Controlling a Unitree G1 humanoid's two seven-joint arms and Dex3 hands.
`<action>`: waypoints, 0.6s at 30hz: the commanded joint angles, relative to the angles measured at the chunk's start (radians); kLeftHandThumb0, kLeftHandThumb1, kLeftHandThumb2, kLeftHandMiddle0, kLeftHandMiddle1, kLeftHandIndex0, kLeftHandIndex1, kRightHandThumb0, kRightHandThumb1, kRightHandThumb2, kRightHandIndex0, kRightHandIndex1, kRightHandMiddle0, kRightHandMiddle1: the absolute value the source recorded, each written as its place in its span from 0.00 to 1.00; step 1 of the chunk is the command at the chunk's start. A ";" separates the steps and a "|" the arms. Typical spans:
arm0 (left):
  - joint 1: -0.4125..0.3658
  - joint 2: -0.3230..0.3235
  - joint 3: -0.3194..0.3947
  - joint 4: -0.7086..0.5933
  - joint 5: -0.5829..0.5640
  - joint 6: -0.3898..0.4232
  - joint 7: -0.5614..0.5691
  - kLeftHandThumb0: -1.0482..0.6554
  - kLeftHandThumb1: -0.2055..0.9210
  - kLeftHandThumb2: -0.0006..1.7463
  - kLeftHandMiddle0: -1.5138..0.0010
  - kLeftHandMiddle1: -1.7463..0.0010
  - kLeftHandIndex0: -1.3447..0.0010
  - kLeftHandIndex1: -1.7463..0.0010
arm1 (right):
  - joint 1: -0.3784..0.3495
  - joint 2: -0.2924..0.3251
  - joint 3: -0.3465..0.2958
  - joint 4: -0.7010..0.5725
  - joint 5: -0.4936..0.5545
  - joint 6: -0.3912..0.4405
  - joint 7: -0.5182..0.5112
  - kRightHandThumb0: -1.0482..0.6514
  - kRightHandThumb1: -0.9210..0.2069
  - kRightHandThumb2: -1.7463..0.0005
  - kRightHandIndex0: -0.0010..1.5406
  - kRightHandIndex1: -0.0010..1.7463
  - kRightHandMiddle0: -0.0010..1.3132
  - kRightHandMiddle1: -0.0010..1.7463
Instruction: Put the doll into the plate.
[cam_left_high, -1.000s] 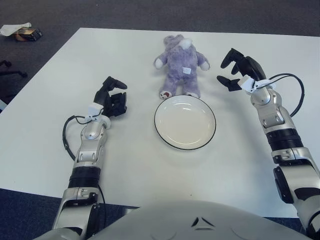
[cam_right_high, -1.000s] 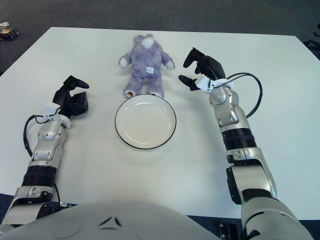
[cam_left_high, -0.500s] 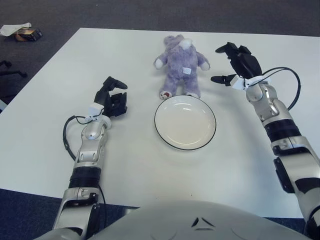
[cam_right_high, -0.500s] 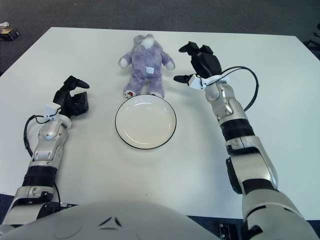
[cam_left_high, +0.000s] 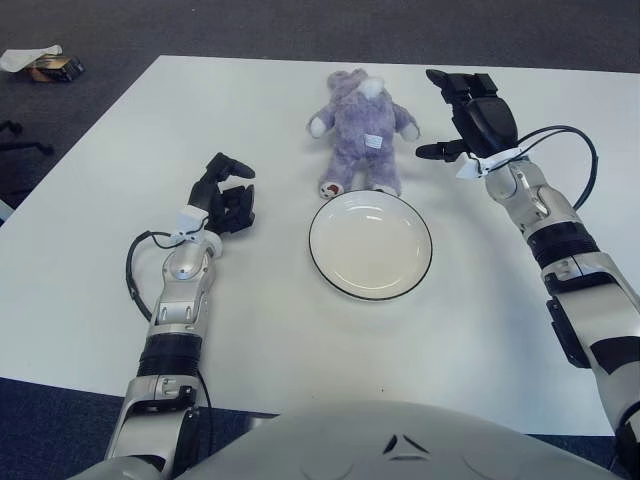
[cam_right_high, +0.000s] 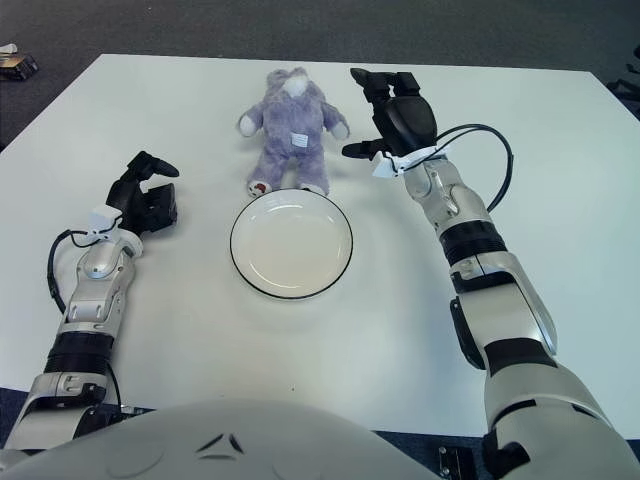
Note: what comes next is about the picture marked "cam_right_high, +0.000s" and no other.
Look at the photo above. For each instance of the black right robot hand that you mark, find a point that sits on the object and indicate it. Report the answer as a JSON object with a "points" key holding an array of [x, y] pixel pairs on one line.
{"points": [[407, 122]]}

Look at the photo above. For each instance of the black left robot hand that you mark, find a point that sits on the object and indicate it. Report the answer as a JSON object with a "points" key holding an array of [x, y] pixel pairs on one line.
{"points": [[155, 210]]}

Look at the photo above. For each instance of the purple plush bear doll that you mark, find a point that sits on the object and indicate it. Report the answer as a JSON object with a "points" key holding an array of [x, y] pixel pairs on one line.
{"points": [[292, 125]]}

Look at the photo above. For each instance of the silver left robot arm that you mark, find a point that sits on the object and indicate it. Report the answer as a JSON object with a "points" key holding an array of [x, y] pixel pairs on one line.
{"points": [[95, 300]]}

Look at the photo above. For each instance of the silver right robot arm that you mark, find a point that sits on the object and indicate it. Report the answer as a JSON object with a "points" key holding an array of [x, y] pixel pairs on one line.
{"points": [[510, 310]]}

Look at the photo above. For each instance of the white plate with black rim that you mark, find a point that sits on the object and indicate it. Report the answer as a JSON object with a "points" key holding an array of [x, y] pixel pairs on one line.
{"points": [[290, 245]]}

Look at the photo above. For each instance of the white right wrist connector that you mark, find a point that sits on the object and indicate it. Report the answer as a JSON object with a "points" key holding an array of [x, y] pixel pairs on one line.
{"points": [[385, 169]]}

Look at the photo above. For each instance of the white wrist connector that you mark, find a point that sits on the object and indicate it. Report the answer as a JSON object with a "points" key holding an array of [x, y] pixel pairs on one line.
{"points": [[385, 169], [102, 217]]}

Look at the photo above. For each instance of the white left wrist connector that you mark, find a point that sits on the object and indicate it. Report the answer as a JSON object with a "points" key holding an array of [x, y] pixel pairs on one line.
{"points": [[102, 217]]}

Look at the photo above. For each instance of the black and yellow box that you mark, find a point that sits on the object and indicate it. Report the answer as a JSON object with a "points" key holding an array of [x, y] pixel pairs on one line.
{"points": [[17, 67]]}

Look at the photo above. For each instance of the black office chair base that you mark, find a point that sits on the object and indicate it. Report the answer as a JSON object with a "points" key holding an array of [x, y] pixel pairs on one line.
{"points": [[627, 87]]}

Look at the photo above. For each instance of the grey robot torso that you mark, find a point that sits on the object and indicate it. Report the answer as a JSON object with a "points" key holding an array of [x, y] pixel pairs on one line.
{"points": [[225, 450]]}

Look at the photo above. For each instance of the metal bracket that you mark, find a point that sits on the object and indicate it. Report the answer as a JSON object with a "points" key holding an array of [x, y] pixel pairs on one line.
{"points": [[452, 457]]}

